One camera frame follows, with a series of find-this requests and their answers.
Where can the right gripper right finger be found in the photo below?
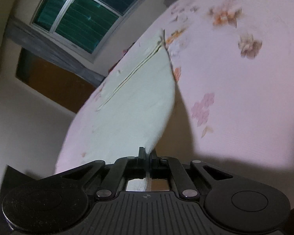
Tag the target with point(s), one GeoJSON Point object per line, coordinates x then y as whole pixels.
{"type": "Point", "coordinates": [174, 173]}

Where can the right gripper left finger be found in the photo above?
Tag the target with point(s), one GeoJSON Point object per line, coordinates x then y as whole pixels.
{"type": "Point", "coordinates": [123, 170]}

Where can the pale green knit sweater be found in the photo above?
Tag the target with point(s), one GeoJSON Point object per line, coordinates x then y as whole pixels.
{"type": "Point", "coordinates": [134, 104]}

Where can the brown wooden door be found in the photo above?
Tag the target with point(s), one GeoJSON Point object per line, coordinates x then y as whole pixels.
{"type": "Point", "coordinates": [59, 85]}

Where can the pink floral bed sheet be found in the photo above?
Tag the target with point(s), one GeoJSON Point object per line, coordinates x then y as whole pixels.
{"type": "Point", "coordinates": [233, 66]}

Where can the left grey curtain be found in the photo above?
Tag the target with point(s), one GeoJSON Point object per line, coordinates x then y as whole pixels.
{"type": "Point", "coordinates": [42, 47]}

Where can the sliding glass window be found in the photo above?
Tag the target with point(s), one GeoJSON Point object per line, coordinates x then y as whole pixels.
{"type": "Point", "coordinates": [83, 26]}

